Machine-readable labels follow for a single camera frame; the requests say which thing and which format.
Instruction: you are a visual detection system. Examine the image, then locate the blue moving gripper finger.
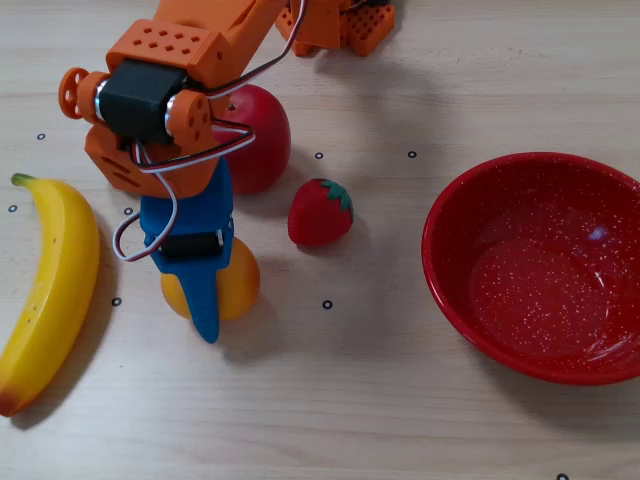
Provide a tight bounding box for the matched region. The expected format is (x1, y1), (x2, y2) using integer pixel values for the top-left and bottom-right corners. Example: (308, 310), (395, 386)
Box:
(144, 228), (235, 345)

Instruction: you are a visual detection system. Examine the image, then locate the blue gripper body with servo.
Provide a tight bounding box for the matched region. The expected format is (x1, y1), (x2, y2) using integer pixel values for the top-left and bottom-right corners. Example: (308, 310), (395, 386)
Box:
(139, 157), (236, 260)

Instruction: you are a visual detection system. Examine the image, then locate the orange yellow toy peach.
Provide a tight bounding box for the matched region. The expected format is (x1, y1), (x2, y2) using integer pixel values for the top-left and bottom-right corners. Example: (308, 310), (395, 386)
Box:
(160, 235), (261, 322)

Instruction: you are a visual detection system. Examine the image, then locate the red speckled enamel bowl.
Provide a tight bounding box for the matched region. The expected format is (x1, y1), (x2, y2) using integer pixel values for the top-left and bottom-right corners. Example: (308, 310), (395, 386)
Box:
(421, 151), (640, 386)

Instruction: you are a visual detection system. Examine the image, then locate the red toy apple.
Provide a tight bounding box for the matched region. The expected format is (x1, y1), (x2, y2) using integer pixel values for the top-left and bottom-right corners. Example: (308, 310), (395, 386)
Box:
(212, 83), (292, 196)

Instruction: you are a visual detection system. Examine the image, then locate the red toy strawberry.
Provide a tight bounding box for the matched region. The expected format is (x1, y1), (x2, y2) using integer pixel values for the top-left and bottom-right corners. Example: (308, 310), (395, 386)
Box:
(287, 178), (355, 247)

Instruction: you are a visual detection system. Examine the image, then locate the yellow toy banana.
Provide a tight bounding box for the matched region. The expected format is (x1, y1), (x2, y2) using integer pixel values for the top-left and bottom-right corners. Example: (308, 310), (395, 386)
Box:
(0, 172), (101, 419)

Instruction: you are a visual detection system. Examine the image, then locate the red white black servo cable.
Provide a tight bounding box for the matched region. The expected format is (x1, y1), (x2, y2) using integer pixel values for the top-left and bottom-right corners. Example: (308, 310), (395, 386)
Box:
(112, 167), (180, 263)
(127, 117), (257, 174)
(202, 0), (310, 99)

